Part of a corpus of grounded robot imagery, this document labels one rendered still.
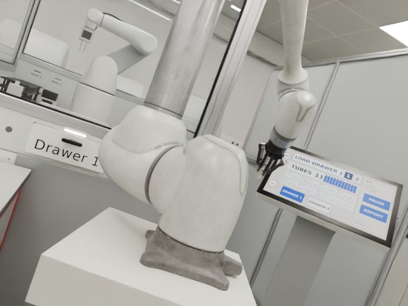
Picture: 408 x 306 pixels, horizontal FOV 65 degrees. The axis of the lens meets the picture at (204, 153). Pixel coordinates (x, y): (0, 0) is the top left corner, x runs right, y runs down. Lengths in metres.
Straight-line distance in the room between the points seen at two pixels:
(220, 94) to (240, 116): 3.59
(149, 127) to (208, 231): 0.26
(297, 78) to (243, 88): 3.85
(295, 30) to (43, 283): 0.81
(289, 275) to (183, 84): 1.00
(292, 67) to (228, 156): 0.59
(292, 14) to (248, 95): 4.17
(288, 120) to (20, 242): 1.10
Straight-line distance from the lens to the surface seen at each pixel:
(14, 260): 1.51
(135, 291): 0.57
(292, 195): 1.37
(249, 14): 1.52
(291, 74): 1.17
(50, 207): 1.41
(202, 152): 0.64
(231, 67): 1.45
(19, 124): 1.36
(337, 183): 1.45
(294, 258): 1.48
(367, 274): 2.12
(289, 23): 0.93
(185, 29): 0.79
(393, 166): 2.15
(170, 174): 0.66
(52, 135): 1.33
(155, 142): 0.72
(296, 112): 1.07
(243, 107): 5.02
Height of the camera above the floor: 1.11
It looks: 3 degrees down
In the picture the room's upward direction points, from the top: 21 degrees clockwise
